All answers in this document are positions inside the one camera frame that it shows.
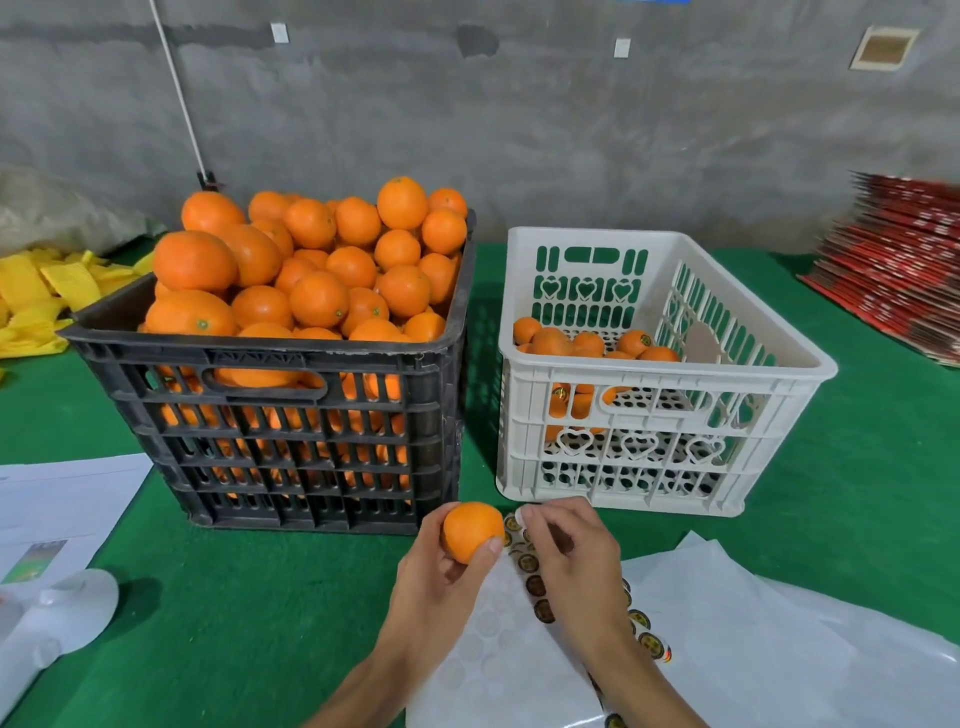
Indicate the person's left hand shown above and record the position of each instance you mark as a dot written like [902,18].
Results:
[428,608]

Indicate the person's right hand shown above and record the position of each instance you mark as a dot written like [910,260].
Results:
[585,578]

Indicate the single orange fruit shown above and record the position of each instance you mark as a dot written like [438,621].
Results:
[473,531]

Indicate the heap of labelled oranges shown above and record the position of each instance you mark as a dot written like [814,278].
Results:
[548,341]

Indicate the black plastic crate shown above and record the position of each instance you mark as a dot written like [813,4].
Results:
[428,368]

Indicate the pile of oranges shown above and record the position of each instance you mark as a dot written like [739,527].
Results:
[318,293]

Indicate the white plastic crate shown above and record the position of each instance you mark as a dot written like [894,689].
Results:
[578,236]

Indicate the person's right forearm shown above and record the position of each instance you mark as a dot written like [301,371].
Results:
[645,690]

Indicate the green felt table cover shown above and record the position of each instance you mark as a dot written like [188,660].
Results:
[255,630]

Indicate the white handheld controller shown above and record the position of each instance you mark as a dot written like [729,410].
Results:
[75,608]

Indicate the white printed paper sheet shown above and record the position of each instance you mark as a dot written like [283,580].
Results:
[68,495]

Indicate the stack of red cardboard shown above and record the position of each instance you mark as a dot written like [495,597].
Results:
[893,263]

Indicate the pile of yellow bags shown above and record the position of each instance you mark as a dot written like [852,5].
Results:
[38,293]

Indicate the beige woven sack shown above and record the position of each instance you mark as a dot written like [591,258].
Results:
[60,210]

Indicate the white pole with black base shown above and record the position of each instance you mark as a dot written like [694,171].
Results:
[180,90]

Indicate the small white wall square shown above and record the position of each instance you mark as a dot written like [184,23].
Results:
[279,32]
[621,47]

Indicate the beige wall plate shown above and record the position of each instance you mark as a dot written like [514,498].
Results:
[885,48]

